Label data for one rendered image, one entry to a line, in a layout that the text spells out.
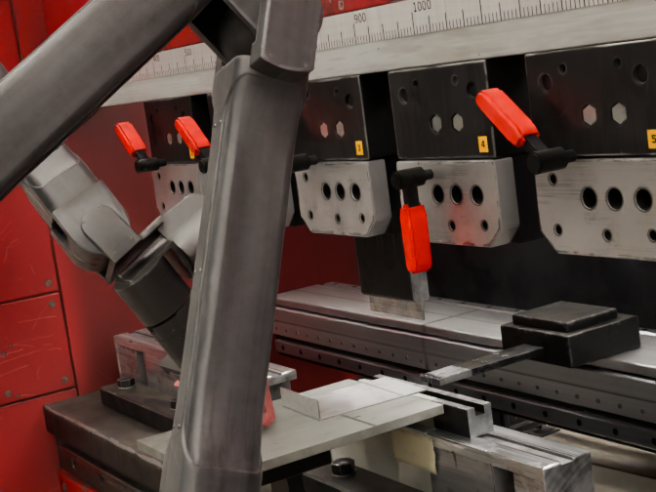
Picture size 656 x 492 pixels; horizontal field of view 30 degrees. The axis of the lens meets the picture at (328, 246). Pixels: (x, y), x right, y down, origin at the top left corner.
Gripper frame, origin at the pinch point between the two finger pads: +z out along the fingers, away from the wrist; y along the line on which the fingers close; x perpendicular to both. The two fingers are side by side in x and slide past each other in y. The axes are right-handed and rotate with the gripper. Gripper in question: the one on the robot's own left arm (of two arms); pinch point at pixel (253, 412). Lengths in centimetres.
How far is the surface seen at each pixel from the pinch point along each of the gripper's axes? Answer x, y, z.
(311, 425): -2.7, -4.3, 3.6
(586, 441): -136, 197, 195
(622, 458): -132, 175, 193
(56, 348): -4, 84, 7
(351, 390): -10.7, 2.3, 7.9
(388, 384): -14.0, 1.0, 9.9
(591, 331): -34.1, -7.6, 19.7
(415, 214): -18.9, -17.7, -10.9
